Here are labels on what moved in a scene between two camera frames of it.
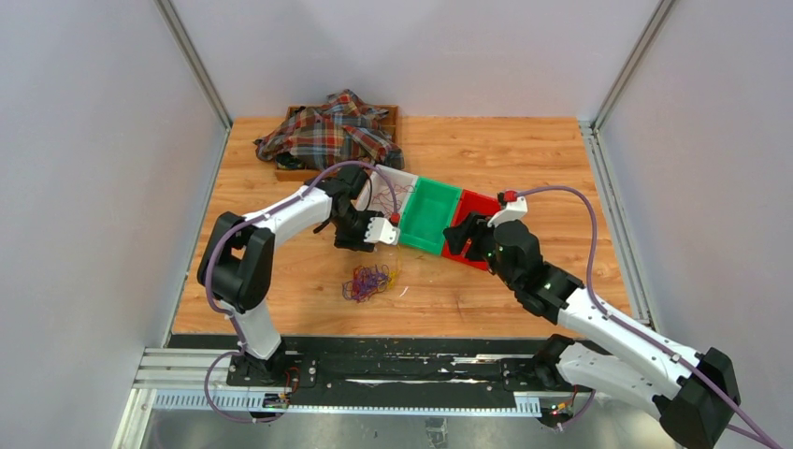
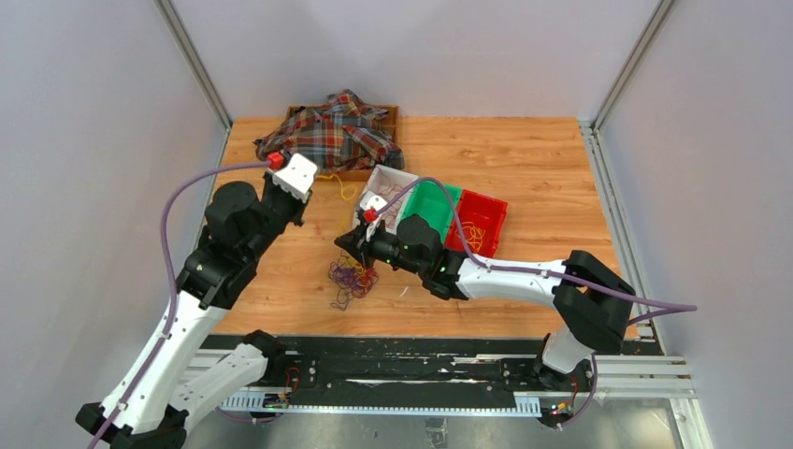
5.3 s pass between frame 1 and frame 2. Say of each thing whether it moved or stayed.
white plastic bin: stayed
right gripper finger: moved
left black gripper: moved
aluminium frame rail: stayed
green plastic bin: stayed
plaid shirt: stayed
